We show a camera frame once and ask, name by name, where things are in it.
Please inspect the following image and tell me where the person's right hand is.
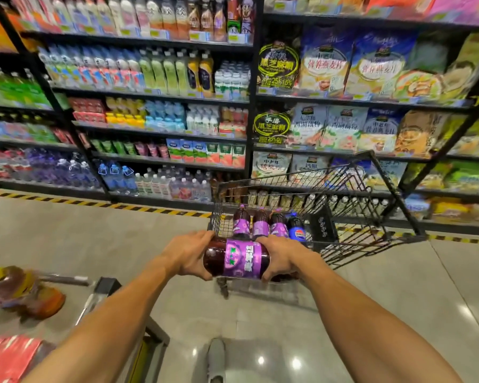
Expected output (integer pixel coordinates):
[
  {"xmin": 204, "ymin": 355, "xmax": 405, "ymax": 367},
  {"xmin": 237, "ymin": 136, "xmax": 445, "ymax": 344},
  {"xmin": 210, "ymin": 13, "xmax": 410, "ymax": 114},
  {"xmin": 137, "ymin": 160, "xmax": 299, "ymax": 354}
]
[{"xmin": 256, "ymin": 235, "xmax": 324, "ymax": 284}]

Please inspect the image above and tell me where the person's left hand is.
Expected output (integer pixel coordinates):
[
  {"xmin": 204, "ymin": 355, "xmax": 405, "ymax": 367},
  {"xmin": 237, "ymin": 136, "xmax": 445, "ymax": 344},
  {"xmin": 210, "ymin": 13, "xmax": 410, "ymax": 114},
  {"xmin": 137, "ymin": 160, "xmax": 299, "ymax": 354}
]
[{"xmin": 159, "ymin": 230, "xmax": 216, "ymax": 282}]

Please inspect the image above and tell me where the blue-label cola bottle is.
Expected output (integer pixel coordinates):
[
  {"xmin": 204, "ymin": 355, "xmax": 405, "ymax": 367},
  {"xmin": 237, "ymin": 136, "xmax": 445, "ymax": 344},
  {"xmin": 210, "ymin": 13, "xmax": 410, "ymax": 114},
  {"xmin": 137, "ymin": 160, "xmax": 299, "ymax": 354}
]
[{"xmin": 286, "ymin": 212, "xmax": 308, "ymax": 247}]

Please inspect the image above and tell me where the black wire shopping cart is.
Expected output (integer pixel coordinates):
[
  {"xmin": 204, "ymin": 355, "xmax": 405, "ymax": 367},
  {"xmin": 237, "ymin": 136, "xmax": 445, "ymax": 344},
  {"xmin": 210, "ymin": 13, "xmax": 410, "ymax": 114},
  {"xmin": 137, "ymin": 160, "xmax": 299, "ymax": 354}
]
[{"xmin": 207, "ymin": 150, "xmax": 427, "ymax": 299}]

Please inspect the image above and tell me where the person's left forearm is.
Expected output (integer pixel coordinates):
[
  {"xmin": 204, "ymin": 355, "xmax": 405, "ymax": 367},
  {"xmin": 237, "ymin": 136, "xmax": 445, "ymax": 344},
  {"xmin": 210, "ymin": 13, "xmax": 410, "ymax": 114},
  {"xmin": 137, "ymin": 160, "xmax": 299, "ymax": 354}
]
[{"xmin": 23, "ymin": 257, "xmax": 176, "ymax": 383}]

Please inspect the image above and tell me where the person's right forearm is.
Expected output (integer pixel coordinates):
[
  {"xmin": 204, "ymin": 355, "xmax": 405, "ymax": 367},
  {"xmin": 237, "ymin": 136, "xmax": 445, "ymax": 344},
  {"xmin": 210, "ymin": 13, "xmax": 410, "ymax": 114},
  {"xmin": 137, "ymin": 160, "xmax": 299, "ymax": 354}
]
[{"xmin": 299, "ymin": 255, "xmax": 464, "ymax": 383}]

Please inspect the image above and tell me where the pack of clear water bottles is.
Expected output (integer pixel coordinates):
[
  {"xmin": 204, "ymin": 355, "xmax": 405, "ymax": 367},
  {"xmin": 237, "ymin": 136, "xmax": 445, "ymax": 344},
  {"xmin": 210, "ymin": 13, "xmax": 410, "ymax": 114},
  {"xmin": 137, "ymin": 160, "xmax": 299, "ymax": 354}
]
[{"xmin": 135, "ymin": 165, "xmax": 213, "ymax": 202}]

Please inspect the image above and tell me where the row of orange tea bottles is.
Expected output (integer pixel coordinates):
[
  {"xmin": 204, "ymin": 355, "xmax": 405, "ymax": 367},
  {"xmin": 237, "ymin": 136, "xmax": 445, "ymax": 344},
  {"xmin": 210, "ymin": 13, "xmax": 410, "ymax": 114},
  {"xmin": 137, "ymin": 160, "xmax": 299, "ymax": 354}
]
[{"xmin": 211, "ymin": 173, "xmax": 248, "ymax": 204}]

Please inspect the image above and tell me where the person's left white shoe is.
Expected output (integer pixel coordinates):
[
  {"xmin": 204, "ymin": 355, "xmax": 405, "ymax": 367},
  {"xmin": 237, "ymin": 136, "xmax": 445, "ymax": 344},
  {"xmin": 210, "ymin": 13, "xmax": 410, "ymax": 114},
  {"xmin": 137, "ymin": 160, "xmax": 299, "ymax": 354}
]
[{"xmin": 205, "ymin": 338, "xmax": 227, "ymax": 383}]

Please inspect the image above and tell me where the row of mixed juice bottles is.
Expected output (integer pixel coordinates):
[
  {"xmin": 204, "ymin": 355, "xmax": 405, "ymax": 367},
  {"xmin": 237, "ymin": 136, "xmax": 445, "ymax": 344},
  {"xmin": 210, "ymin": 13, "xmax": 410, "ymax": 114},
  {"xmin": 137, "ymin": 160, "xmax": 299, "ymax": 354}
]
[{"xmin": 0, "ymin": 265, "xmax": 67, "ymax": 320}]

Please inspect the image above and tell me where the row of yellow juice bottles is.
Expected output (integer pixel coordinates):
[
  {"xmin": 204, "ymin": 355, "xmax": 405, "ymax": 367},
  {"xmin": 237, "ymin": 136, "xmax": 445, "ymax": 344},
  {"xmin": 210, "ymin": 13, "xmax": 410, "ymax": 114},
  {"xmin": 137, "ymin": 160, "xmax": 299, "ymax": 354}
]
[{"xmin": 186, "ymin": 51, "xmax": 216, "ymax": 98}]

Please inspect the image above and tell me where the row of pale green bottles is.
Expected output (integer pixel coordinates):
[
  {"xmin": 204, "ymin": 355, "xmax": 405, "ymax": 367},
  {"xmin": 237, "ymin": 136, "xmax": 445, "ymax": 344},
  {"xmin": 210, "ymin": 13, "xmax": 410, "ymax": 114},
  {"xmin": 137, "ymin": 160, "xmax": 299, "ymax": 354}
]
[{"xmin": 138, "ymin": 49, "xmax": 189, "ymax": 96}]

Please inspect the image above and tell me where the row of milk tea bottles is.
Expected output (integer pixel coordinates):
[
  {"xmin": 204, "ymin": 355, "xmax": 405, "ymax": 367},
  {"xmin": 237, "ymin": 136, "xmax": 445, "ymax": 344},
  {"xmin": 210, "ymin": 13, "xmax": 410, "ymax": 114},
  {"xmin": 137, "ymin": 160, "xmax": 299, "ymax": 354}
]
[{"xmin": 7, "ymin": 0, "xmax": 257, "ymax": 44}]

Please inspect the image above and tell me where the row of pale capped jars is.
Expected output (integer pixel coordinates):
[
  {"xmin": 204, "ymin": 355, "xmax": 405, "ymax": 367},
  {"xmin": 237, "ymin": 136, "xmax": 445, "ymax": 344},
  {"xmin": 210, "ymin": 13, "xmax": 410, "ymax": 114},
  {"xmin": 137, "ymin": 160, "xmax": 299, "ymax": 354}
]
[{"xmin": 245, "ymin": 189, "xmax": 390, "ymax": 214}]

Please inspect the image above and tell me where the dark metal display table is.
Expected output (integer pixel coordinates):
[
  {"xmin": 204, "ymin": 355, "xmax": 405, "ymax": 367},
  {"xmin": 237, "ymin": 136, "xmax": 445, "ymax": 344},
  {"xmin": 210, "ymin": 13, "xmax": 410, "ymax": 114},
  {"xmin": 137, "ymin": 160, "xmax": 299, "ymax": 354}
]
[{"xmin": 0, "ymin": 271, "xmax": 170, "ymax": 383}]

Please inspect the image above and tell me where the white printed food bag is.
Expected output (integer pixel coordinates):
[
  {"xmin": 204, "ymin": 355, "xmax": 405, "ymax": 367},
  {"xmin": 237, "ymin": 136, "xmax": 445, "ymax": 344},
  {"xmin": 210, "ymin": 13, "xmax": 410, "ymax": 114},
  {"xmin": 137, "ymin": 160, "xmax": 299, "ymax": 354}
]
[
  {"xmin": 251, "ymin": 151, "xmax": 293, "ymax": 180},
  {"xmin": 289, "ymin": 154, "xmax": 330, "ymax": 186}
]

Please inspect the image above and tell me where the row of red juice cartons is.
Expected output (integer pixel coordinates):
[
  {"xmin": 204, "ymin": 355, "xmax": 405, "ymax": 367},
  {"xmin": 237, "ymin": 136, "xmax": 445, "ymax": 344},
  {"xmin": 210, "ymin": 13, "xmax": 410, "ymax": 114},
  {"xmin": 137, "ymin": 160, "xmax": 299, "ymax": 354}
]
[{"xmin": 167, "ymin": 138, "xmax": 247, "ymax": 169}]

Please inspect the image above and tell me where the row of blue water jugs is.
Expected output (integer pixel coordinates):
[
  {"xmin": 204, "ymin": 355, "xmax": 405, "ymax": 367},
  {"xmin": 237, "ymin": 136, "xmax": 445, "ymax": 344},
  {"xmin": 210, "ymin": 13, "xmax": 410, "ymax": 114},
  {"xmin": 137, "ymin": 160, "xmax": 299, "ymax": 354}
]
[{"xmin": 97, "ymin": 162, "xmax": 138, "ymax": 195}]

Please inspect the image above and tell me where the blue white food bag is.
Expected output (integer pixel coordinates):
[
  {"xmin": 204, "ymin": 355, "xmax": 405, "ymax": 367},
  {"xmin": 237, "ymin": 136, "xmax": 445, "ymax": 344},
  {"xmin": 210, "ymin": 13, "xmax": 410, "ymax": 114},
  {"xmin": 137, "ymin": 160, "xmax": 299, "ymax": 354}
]
[{"xmin": 331, "ymin": 157, "xmax": 408, "ymax": 192}]

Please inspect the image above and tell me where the black metal store shelf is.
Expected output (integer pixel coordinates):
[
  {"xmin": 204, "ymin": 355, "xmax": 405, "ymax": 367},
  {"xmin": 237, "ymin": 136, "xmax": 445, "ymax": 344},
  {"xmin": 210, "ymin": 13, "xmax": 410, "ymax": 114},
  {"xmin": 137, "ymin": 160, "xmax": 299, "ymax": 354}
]
[{"xmin": 0, "ymin": 0, "xmax": 479, "ymax": 236}]

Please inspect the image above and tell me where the row of blue oat bags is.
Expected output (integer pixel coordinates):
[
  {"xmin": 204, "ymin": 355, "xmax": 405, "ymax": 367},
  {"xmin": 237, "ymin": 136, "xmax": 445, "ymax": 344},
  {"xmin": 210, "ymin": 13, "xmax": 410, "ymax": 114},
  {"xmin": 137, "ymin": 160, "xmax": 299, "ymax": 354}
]
[{"xmin": 299, "ymin": 26, "xmax": 420, "ymax": 97}]

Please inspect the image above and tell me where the black bag yellow ring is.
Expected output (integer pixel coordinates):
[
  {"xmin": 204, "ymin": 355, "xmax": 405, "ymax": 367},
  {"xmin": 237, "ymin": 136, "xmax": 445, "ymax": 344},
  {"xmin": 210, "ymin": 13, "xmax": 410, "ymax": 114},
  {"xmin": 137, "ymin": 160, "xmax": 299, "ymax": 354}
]
[
  {"xmin": 257, "ymin": 39, "xmax": 301, "ymax": 92},
  {"xmin": 252, "ymin": 109, "xmax": 292, "ymax": 146}
]

